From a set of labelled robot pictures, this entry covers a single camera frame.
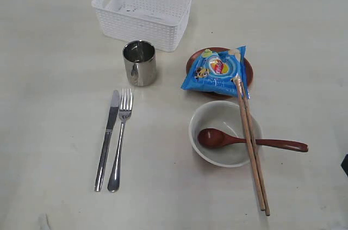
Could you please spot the steel cup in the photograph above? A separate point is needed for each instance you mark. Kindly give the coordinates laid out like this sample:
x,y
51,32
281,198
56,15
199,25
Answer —
x,y
140,62

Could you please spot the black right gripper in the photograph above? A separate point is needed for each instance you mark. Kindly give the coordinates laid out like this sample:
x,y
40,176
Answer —
x,y
344,164

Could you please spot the blue snack packet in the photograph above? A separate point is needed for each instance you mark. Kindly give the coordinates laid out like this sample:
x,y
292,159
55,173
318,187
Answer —
x,y
214,72

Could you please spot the white perforated plastic basket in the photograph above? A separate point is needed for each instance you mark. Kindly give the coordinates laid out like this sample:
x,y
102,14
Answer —
x,y
160,22

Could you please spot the wooden chopstick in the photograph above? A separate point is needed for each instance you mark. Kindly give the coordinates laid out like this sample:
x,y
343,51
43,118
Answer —
x,y
255,149
237,82

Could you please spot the brown wooden spoon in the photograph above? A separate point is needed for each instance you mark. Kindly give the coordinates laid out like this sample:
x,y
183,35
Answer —
x,y
214,138

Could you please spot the brown wooden plate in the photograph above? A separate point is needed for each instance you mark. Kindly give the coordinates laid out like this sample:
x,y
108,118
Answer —
x,y
248,69

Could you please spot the grey ceramic bowl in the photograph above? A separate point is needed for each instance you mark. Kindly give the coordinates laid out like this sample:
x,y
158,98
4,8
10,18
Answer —
x,y
224,116

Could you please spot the steel fork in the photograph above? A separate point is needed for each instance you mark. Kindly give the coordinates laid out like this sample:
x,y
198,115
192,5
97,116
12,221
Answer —
x,y
125,111

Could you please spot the steel table knife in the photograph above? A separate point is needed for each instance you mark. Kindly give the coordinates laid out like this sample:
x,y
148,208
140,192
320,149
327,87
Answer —
x,y
112,116

